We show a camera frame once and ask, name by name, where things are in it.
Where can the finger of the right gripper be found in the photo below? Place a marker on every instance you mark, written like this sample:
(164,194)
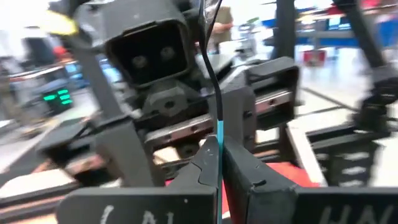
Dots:
(236,115)
(124,155)

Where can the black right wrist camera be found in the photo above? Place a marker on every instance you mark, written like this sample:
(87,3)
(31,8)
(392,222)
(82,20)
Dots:
(149,59)

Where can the red box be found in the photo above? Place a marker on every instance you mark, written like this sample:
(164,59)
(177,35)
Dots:
(314,58)

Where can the red plastic tray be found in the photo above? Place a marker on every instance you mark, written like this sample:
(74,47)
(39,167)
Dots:
(295,175)

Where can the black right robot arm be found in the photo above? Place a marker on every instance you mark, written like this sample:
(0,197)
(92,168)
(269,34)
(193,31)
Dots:
(93,81)

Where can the person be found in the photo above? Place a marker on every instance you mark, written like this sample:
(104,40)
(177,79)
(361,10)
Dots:
(222,31)

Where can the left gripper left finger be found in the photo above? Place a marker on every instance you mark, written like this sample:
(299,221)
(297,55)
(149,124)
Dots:
(140,205)

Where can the black computer tower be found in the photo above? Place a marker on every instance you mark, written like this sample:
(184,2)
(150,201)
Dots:
(53,107)

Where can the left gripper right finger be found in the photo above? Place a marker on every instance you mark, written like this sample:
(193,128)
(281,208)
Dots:
(264,199)

